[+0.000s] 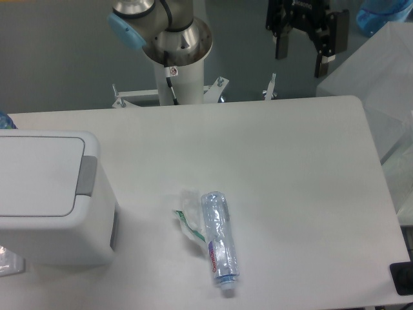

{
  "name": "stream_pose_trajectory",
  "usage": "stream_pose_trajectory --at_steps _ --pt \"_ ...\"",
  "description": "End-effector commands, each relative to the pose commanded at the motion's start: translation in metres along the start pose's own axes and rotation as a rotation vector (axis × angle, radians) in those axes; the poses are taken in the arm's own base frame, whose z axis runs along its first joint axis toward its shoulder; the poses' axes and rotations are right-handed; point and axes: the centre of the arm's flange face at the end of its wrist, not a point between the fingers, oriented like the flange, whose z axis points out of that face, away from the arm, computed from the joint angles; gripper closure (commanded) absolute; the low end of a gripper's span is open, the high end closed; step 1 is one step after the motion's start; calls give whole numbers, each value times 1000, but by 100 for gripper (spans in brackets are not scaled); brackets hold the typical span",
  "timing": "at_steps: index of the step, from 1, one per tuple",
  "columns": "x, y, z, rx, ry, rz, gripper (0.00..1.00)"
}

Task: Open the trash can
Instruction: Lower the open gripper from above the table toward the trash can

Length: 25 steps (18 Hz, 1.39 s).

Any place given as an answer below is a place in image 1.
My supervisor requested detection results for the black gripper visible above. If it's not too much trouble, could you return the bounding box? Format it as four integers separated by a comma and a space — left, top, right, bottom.
265, 1, 350, 78

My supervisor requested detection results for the crumpled clear plastic wrapper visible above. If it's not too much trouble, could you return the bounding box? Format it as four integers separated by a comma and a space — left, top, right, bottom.
173, 189, 206, 247

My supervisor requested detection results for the white trash can body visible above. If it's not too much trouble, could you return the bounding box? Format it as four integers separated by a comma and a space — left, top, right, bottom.
1, 129, 119, 265

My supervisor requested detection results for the clear plastic bag bottom left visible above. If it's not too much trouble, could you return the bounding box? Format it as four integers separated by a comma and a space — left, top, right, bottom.
0, 246, 26, 277

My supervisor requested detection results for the black device at table edge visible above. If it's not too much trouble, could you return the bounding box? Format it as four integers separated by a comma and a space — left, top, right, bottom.
390, 262, 412, 296

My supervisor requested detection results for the clear plastic water bottle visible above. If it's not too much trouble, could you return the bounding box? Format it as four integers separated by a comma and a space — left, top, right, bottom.
201, 191, 239, 291

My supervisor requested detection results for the metal table clamp right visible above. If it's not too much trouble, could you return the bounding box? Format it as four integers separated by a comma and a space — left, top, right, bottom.
262, 73, 277, 101

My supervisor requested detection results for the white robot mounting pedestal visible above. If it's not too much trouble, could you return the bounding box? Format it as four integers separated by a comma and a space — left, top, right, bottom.
154, 60, 204, 106

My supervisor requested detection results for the blue bottle behind trash can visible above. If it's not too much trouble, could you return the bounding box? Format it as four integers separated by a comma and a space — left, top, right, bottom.
0, 112, 17, 129

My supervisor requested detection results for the black cable on pedestal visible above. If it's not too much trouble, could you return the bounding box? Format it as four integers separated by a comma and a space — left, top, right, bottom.
159, 0, 179, 106

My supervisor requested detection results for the white trash can lid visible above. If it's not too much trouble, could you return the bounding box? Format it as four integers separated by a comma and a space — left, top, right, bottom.
1, 136, 85, 217

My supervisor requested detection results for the grey lid push button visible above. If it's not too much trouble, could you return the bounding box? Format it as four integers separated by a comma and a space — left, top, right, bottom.
76, 156, 97, 197

